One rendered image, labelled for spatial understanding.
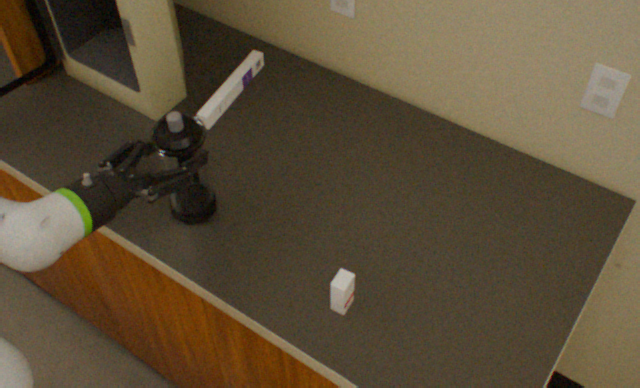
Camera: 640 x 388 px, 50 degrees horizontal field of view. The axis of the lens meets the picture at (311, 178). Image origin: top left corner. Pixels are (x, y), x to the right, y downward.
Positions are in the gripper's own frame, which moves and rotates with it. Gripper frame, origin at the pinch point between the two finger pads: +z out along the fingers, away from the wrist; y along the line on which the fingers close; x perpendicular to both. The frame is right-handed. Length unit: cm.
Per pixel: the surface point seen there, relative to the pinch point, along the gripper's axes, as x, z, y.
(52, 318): 112, 16, 70
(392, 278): 15.3, 13.2, -44.8
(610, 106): -16, 55, -66
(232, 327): 36.6, -1.8, -18.0
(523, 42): -23, 54, -45
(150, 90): 4.1, 18.2, 25.6
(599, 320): 50, 74, -84
